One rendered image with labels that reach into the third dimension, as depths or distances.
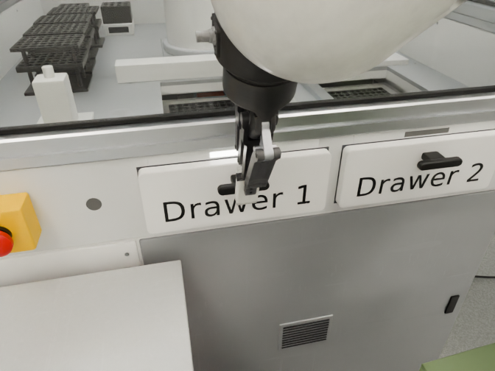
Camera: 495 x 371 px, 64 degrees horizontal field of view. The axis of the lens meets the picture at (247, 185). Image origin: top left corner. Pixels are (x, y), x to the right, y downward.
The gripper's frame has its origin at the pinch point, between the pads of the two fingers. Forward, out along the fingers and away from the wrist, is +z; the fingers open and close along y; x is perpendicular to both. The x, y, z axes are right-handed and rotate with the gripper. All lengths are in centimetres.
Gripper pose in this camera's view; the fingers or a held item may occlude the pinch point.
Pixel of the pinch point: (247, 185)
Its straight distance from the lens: 54.0
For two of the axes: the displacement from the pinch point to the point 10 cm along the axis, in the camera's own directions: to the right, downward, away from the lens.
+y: 2.0, 7.9, -5.8
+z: -0.7, 6.0, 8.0
